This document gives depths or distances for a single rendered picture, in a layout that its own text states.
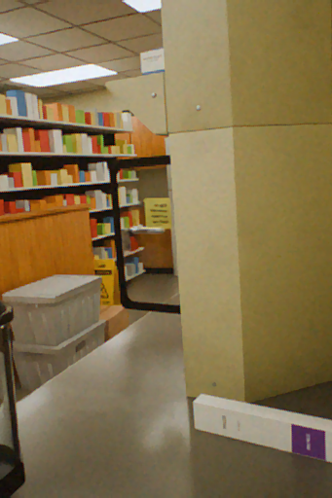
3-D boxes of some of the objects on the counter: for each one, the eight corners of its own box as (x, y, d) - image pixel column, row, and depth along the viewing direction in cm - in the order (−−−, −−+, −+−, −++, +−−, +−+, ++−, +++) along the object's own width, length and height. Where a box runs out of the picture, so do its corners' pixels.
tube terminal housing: (342, 345, 106) (338, -26, 94) (330, 416, 77) (321, -110, 65) (233, 337, 116) (216, 1, 104) (185, 397, 87) (155, -61, 75)
